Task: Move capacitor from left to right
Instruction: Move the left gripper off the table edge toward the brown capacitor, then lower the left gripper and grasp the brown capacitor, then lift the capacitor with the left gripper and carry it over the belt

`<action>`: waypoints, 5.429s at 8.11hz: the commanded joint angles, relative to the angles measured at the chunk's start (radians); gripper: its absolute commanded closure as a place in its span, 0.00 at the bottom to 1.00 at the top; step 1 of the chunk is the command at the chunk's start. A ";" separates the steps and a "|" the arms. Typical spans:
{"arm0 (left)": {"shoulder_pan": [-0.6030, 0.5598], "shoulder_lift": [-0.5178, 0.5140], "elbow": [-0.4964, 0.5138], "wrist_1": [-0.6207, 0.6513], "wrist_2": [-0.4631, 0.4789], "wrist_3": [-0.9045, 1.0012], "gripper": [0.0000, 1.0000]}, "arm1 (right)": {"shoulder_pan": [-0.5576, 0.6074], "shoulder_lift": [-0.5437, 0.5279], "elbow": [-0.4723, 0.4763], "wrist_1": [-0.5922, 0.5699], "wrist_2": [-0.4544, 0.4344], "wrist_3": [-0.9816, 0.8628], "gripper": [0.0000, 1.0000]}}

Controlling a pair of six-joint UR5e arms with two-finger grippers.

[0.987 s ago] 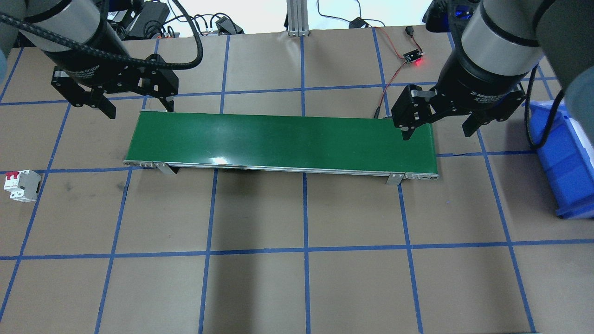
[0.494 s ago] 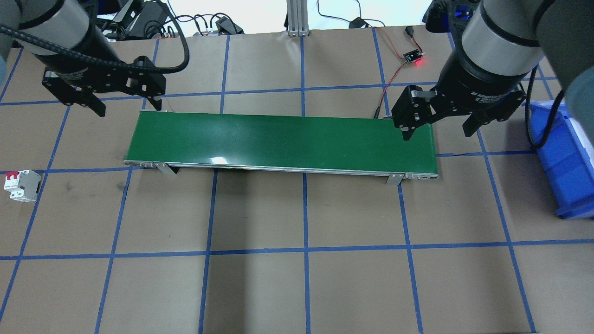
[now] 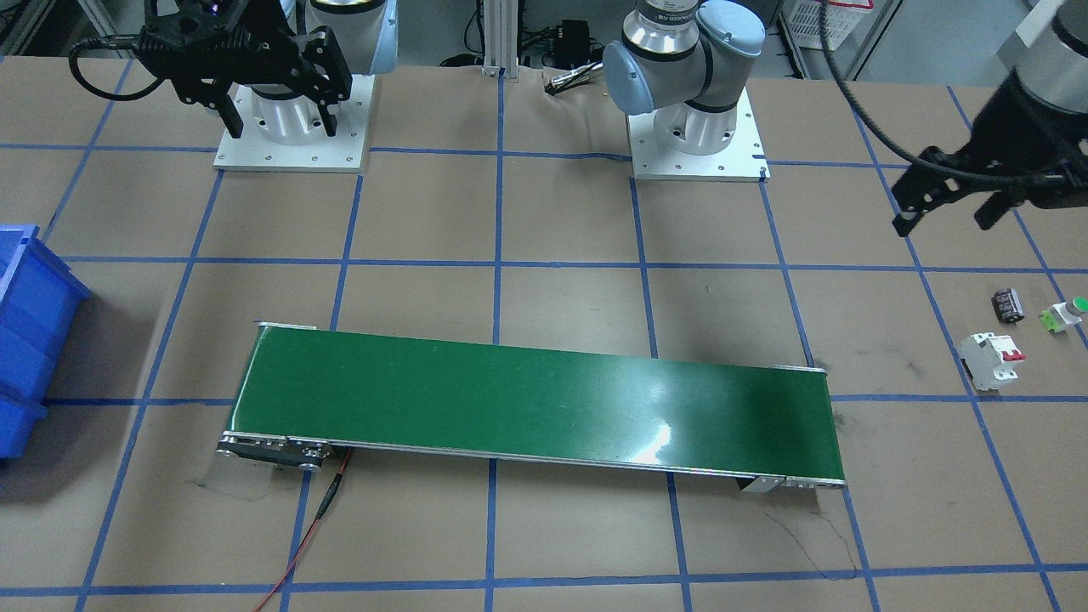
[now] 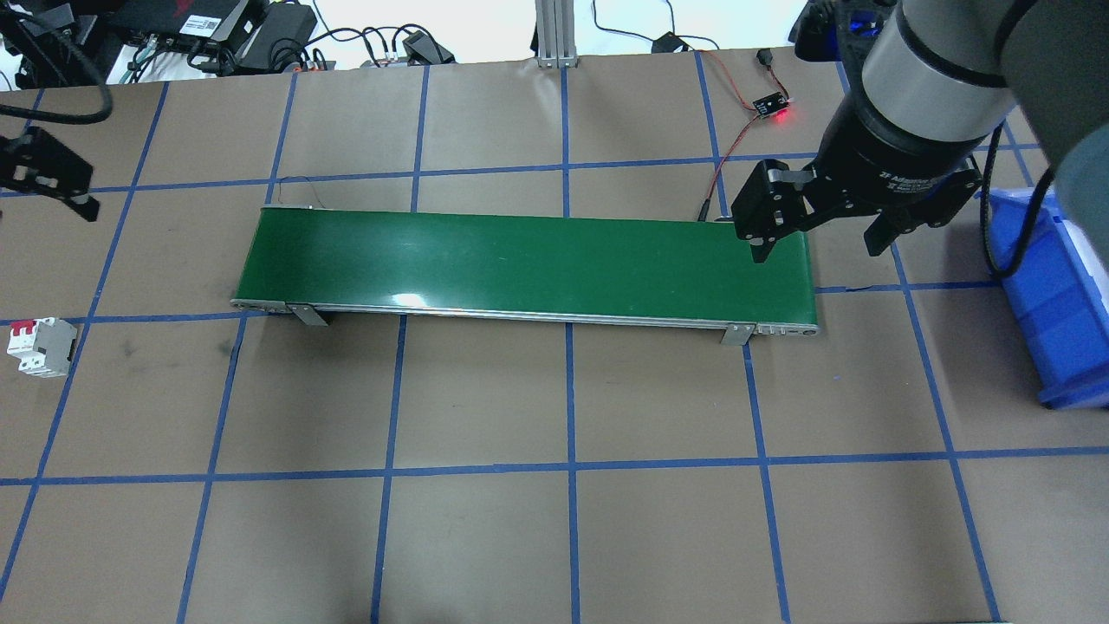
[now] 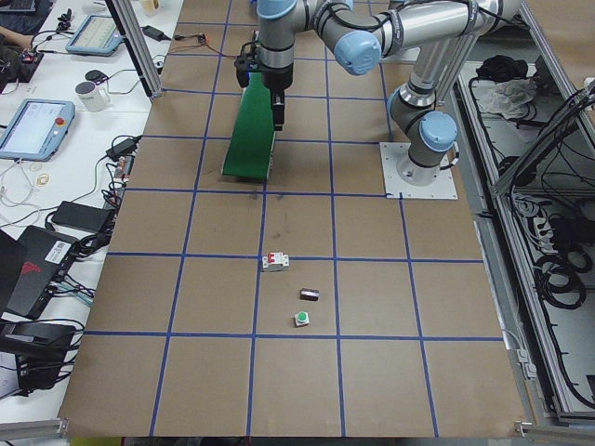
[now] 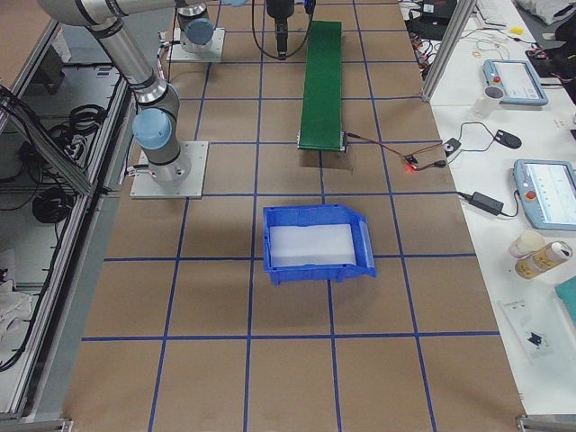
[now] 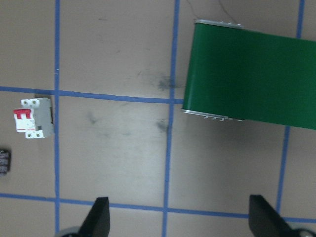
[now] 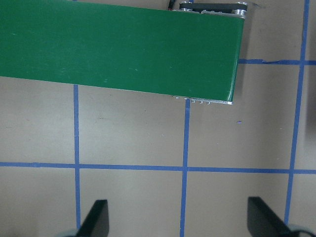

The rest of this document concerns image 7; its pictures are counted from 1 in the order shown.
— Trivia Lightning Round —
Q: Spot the dark brown cylindrical capacitor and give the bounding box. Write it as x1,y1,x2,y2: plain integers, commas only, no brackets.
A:
0,150,11,177

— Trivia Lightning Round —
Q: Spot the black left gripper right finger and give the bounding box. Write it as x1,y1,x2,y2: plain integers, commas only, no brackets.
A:
248,195,296,237

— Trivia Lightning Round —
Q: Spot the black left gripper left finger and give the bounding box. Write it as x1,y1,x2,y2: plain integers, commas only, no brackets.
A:
78,197,110,237

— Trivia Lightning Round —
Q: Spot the green conveyor belt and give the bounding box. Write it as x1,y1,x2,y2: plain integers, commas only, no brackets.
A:
183,20,316,129

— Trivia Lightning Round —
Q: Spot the white red circuit breaker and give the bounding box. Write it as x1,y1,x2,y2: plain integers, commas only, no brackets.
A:
13,98,54,139

